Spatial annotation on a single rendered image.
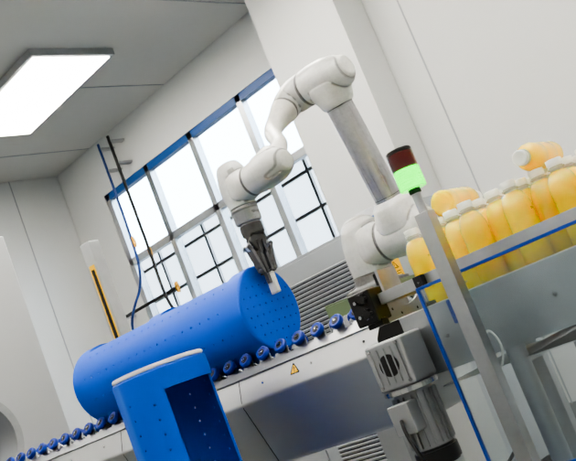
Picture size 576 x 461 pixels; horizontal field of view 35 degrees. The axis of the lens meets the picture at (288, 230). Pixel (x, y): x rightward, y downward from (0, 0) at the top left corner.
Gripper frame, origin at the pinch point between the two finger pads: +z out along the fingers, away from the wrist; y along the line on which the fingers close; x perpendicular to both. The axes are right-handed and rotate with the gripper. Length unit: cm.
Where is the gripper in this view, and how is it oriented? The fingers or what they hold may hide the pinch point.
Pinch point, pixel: (272, 283)
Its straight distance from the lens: 290.3
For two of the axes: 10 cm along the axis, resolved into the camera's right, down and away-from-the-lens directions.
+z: 3.6, 9.2, -1.5
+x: -7.2, 3.8, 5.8
